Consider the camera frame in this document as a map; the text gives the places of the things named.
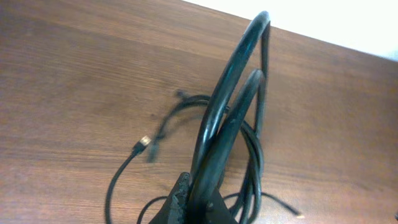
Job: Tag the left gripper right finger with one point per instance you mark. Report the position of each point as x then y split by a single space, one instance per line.
217 211

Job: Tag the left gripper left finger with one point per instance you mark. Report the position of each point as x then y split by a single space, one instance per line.
174 209

